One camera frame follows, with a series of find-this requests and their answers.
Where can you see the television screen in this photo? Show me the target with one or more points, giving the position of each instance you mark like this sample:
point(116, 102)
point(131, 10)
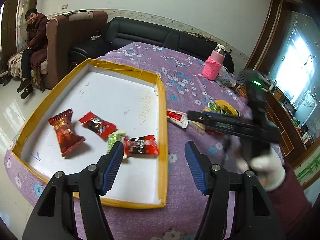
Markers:
point(297, 67)

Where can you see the wooden glass door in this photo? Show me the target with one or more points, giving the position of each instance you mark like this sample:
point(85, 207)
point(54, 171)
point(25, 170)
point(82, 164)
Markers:
point(12, 17)

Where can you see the yellow-edged white tray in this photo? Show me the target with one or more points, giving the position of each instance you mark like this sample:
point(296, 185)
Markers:
point(112, 97)

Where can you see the red candy packet dark print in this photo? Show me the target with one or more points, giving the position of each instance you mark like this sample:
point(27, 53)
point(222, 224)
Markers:
point(97, 125)

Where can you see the stack of papers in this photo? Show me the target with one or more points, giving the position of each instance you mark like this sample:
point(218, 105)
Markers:
point(73, 12)

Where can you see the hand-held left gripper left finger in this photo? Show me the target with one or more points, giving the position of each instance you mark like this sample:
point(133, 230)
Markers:
point(112, 167)

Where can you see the dark shoes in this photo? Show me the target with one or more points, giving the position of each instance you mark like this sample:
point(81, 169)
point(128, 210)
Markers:
point(5, 78)

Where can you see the black leather sofa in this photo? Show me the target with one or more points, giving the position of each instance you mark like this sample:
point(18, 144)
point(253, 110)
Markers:
point(140, 32)

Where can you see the orange snack packet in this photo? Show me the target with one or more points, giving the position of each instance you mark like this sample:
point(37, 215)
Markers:
point(241, 92)

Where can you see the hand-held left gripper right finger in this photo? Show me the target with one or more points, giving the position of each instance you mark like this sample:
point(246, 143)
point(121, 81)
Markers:
point(193, 165)

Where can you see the yellow cracker packet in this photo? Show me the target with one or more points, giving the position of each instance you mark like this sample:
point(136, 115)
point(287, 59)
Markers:
point(226, 107)

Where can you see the green snack packet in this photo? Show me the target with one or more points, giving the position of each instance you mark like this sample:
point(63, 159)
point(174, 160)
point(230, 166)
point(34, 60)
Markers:
point(212, 107)

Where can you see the red white snack packet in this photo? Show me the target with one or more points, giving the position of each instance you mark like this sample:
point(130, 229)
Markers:
point(176, 117)

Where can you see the green white candy packet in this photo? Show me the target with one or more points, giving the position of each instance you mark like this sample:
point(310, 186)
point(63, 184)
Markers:
point(115, 137)

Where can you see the patterned blanket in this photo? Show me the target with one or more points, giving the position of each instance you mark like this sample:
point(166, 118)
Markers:
point(15, 62)

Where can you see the grey box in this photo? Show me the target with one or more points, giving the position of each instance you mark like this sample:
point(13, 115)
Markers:
point(240, 78)

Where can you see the person's right forearm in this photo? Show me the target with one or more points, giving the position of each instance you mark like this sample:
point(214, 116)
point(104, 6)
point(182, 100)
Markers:
point(292, 205)

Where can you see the pink knit-sleeved bottle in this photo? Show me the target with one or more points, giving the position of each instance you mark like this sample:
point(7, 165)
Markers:
point(212, 66)

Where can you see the brown armchair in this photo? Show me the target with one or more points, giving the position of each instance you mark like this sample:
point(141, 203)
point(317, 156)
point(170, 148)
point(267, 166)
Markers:
point(60, 45)

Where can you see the person's right hand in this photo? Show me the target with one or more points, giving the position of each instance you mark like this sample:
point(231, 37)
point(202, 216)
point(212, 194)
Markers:
point(270, 172)

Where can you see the wooden wall frame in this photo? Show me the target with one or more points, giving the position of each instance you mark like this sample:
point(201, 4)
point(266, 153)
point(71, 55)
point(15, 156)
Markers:
point(270, 30)

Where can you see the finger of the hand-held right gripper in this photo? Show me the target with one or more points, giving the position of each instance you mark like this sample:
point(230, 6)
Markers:
point(230, 128)
point(217, 117)

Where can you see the wooden cabinet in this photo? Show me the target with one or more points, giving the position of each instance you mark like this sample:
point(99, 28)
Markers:
point(277, 120)

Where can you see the red black candy packet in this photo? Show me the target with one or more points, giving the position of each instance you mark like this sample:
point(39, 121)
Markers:
point(140, 146)

